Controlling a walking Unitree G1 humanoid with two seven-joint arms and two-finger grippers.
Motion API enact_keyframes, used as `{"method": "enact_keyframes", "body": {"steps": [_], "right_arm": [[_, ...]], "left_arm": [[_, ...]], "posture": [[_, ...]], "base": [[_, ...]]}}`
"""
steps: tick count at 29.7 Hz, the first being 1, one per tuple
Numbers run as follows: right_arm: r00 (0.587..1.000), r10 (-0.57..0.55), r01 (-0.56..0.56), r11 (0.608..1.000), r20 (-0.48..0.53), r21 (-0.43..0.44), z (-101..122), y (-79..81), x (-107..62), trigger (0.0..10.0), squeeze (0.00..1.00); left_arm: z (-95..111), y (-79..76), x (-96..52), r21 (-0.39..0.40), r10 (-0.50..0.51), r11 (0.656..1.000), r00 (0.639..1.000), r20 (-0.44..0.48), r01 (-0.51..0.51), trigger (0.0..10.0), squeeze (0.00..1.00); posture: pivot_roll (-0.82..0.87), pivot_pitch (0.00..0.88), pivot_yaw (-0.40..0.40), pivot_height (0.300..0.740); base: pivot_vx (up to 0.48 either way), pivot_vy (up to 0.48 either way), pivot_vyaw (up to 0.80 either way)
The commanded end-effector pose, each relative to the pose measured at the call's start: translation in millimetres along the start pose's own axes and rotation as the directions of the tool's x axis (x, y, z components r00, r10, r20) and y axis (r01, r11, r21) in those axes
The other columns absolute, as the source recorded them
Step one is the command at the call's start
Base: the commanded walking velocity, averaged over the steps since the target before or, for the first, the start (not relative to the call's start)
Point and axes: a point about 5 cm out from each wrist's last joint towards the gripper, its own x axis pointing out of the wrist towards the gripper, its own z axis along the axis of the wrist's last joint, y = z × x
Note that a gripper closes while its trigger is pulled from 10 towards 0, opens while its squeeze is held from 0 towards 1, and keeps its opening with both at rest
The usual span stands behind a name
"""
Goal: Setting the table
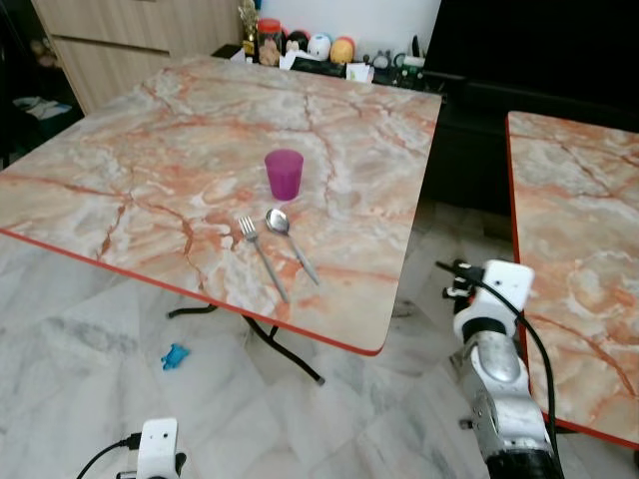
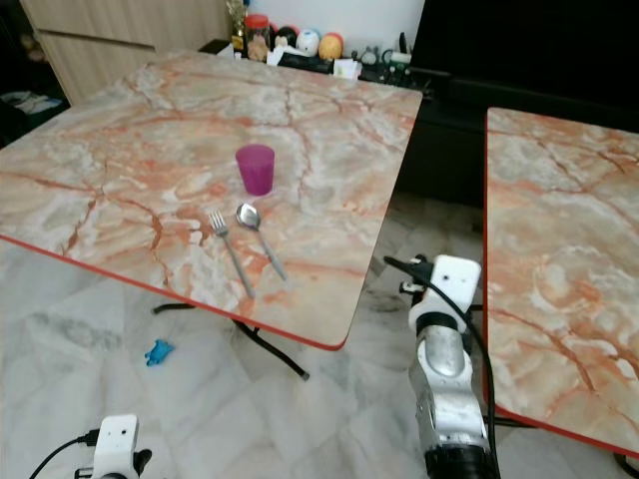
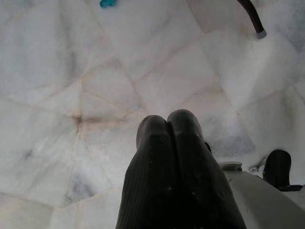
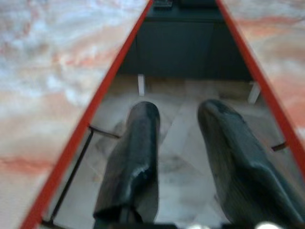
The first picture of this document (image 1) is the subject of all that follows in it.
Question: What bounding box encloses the purple plastic cup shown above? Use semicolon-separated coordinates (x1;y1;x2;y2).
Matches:
265;149;305;202

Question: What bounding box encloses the small blue toy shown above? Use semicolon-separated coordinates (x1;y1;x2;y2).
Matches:
162;343;191;371

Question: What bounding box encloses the black metal table leg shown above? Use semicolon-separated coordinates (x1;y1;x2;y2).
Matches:
167;303;326;386

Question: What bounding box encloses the metal spoon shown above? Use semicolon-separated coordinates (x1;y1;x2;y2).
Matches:
266;208;321;287

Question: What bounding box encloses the metal fork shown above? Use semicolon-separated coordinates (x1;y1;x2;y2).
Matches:
238;217;292;305

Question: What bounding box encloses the black television screen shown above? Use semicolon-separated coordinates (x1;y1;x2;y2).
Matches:
423;0;639;101

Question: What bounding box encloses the flat black tray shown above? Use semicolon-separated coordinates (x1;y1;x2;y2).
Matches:
296;58;347;75

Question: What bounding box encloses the orange round figurine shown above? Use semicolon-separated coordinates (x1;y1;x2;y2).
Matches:
330;37;356;65

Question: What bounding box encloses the white round figurine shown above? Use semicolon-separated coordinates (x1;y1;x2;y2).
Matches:
308;33;332;61

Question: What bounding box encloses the dark round figurine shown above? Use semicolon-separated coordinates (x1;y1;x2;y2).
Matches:
286;31;310;57

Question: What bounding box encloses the red lid snack jar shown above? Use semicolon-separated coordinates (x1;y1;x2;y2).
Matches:
257;19;284;68

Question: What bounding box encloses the tall yellow oil bottle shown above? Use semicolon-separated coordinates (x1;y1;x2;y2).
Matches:
238;0;258;57

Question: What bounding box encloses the light wooden cabinet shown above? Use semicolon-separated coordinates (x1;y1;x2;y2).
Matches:
30;0;247;113

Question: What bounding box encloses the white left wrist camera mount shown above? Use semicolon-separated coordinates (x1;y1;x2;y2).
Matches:
137;418;179;479

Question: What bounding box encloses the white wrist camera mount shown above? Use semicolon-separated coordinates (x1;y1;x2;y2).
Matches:
137;418;179;479
454;261;535;346

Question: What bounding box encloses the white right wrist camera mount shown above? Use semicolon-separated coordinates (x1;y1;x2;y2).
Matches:
454;261;535;346

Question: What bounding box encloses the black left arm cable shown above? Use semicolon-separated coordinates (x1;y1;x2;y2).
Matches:
75;433;142;479

